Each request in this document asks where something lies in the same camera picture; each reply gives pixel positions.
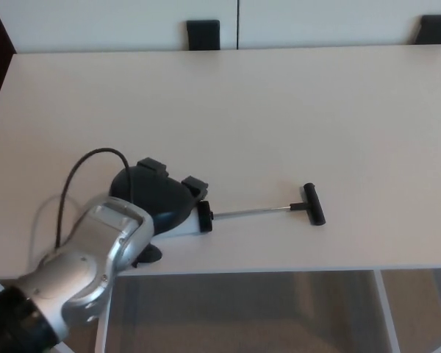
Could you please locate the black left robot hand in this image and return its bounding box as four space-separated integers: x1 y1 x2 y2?
108 157 210 268

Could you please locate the white air pump black handle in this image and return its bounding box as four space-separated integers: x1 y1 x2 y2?
161 182 328 238

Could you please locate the white desk trestle leg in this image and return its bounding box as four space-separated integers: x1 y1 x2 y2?
373 269 441 353
93 292 114 353

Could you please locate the white cabinet row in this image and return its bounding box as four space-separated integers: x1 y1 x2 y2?
0 0 441 55

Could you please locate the black chair back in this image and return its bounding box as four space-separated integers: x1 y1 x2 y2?
413 14 441 46

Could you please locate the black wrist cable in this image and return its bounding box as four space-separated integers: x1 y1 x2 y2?
54 147 134 252

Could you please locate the left black wall bracket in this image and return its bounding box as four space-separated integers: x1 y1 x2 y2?
186 19 222 51

